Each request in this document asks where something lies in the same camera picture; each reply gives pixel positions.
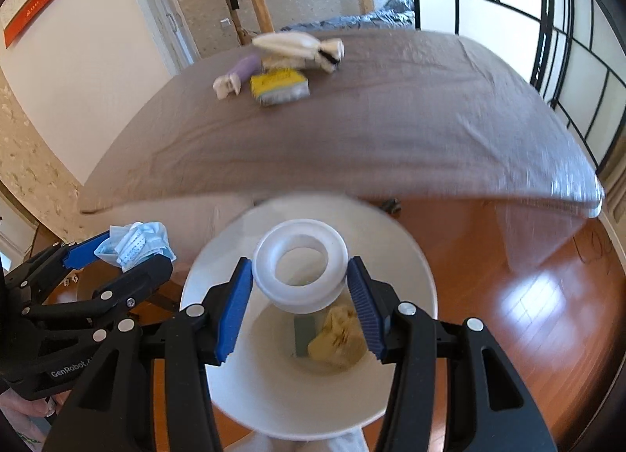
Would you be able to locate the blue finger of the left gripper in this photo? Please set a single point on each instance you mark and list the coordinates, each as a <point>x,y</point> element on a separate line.
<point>122,285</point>
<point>51,266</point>

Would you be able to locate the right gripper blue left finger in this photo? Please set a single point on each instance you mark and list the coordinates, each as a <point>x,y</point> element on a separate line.
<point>111,407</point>

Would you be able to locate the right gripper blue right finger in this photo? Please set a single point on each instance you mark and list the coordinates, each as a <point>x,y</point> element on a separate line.
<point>489,408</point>

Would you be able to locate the light blue face mask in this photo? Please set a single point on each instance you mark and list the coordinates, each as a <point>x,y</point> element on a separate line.
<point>127,246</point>

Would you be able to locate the grey green sponge block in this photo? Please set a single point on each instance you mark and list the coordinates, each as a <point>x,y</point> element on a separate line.
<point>305,331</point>

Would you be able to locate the purple tube with white cap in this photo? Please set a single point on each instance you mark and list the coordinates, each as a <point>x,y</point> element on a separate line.
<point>231,83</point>

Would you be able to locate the yellow snack packet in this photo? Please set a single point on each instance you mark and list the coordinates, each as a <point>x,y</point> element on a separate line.
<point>279,86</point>

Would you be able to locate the white drawstring cloth pouch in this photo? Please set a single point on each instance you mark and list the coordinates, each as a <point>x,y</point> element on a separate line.
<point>299,50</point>

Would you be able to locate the person left hand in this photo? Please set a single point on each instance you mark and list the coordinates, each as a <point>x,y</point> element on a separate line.
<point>24,415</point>

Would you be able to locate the white wardrobe doors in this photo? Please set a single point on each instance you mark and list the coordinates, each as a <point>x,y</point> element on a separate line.
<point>170,33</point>

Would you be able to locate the black framed shoji screen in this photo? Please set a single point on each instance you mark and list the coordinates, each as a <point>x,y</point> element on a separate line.
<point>566,49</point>

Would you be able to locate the grey rumpled duvet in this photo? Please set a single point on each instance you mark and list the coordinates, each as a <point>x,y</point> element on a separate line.
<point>395,14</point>

